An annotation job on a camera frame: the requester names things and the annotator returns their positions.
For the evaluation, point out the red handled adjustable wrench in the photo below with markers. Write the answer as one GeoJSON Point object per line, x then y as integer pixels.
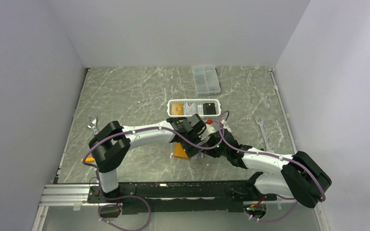
{"type": "Point", "coordinates": [92, 124]}

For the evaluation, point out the black card stack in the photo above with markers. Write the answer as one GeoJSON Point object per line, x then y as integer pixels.
{"type": "Point", "coordinates": [209, 109]}

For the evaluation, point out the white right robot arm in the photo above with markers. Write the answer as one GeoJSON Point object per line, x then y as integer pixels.
{"type": "Point", "coordinates": [292, 175]}

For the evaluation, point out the orange handled small tool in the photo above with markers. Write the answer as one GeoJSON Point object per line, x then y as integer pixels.
{"type": "Point", "coordinates": [88, 160]}

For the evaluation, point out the silver open end wrench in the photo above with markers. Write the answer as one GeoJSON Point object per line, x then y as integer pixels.
{"type": "Point", "coordinates": [260, 123]}

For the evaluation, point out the orange leather card holder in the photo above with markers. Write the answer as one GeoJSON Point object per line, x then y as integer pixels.
{"type": "Point", "coordinates": [179, 152]}

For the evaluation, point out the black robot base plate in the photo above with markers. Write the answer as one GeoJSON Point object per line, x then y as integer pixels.
{"type": "Point", "coordinates": [139, 197]}

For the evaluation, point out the aluminium frame rail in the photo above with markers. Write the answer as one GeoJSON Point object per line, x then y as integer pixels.
{"type": "Point", "coordinates": [234, 191]}

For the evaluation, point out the silver VIP card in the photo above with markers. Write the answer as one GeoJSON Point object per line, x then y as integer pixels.
{"type": "Point", "coordinates": [190, 108]}

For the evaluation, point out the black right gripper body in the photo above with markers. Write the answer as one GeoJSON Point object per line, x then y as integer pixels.
{"type": "Point", "coordinates": [214, 149]}

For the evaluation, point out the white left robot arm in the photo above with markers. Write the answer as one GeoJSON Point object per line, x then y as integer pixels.
{"type": "Point", "coordinates": [111, 144]}

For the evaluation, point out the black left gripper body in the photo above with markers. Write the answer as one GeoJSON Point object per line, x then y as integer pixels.
{"type": "Point", "coordinates": [190, 150]}

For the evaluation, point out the clear plastic screw box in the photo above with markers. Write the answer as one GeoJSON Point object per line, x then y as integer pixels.
{"type": "Point", "coordinates": [206, 80]}

